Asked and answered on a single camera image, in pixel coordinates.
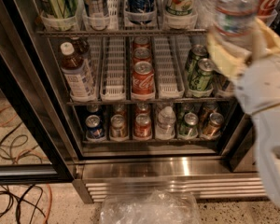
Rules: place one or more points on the rear bronze bottom can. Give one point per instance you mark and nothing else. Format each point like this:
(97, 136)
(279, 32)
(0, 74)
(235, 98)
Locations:
(206, 109)

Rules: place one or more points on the tea bottle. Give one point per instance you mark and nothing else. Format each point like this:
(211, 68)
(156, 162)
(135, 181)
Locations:
(224, 84)
(82, 47)
(77, 72)

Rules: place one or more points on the green soda can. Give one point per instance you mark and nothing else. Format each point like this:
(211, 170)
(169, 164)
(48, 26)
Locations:
(201, 75)
(196, 53)

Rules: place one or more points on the small water bottle bottom shelf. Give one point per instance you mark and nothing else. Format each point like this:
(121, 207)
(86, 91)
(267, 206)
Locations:
(165, 126)

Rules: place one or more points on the silver tall can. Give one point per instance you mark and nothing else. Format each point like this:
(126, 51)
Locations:
(97, 14)

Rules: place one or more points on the clear water bottle top shelf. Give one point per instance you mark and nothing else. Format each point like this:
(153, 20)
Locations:
(233, 26)

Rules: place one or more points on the rear left tea bottle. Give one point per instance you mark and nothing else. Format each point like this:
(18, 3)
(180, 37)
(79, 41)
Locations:
(82, 47)

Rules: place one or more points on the rear Coca-Cola can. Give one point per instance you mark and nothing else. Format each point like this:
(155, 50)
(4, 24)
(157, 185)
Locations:
(141, 42)

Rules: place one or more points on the front green soda can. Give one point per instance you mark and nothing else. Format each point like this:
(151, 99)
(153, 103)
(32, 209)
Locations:
(201, 75)

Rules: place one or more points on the right glass fridge door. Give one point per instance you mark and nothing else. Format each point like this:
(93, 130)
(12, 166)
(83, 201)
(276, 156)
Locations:
(242, 154)

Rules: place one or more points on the gold can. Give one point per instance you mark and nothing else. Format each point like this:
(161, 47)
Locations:
(120, 109)
(118, 127)

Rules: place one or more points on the front gold can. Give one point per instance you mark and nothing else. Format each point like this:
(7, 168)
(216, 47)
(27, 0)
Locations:
(118, 127)

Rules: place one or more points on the blue Pepsi bottle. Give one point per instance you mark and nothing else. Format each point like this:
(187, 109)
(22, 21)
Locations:
(140, 11)

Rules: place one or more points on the front red bottom can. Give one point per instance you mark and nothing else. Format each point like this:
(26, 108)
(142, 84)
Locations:
(142, 126)

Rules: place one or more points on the coca-cola can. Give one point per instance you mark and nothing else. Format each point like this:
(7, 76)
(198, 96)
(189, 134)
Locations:
(141, 55)
(141, 42)
(143, 78)

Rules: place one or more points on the clear plastic bag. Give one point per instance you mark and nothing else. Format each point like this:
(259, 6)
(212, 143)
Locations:
(157, 207)

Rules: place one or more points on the empty white shelf tray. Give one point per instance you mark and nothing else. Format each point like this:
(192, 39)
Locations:
(113, 77)
(169, 81)

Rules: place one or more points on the bronze can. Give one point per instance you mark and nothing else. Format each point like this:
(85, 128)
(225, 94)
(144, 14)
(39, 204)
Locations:
(206, 109)
(213, 125)

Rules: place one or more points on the glass fridge door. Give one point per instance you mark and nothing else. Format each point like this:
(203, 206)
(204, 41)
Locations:
(242, 154)
(30, 80)

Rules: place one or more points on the rear red bottom can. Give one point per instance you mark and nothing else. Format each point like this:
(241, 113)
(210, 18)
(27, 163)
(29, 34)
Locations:
(142, 108)

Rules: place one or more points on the middle Coca-Cola can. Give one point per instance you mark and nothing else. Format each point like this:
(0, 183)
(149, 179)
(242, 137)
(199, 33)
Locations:
(141, 55)

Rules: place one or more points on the empty white shelf tray right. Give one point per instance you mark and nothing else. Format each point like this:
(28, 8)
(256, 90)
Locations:
(169, 81)

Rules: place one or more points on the front bronze bottom can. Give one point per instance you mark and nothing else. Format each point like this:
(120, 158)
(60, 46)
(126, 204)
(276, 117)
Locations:
(213, 125)

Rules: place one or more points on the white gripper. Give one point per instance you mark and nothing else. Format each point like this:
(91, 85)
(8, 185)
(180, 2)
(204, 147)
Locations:
(266, 86)

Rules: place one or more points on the empty white shelf tray left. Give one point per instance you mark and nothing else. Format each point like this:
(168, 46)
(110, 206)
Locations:
(113, 77)

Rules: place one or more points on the front green bottom can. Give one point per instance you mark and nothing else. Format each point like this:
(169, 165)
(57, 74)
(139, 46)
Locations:
(189, 126)

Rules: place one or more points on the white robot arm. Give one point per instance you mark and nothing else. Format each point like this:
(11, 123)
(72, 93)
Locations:
(267, 147)

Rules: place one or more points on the front Coca-Cola can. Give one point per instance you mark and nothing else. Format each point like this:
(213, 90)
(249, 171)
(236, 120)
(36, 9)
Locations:
(143, 78)

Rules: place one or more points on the front left tea bottle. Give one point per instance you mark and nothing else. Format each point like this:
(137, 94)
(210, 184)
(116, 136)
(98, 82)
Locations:
(77, 72)

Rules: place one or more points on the front right tea bottle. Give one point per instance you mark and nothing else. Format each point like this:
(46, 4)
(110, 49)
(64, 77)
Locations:
(224, 84)

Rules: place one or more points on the rear blue Pepsi can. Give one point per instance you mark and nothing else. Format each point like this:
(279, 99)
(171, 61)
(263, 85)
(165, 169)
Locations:
(95, 110)

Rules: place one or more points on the rear green soda can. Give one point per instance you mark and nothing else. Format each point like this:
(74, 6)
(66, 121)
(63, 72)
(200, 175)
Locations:
(196, 53)

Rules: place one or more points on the red can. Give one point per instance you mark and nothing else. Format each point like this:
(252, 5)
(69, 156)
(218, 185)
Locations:
(142, 108)
(142, 126)

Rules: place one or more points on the rear gold can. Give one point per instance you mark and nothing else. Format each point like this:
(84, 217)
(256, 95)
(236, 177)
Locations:
(120, 109)

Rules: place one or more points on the left glass fridge door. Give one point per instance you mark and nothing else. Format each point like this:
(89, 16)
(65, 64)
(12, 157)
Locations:
(30, 80)

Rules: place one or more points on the blue pepsi can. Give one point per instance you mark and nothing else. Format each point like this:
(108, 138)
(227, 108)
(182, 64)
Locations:
(95, 128)
(95, 110)

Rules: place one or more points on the front blue Pepsi can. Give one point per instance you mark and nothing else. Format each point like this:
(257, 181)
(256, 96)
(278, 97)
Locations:
(95, 128)

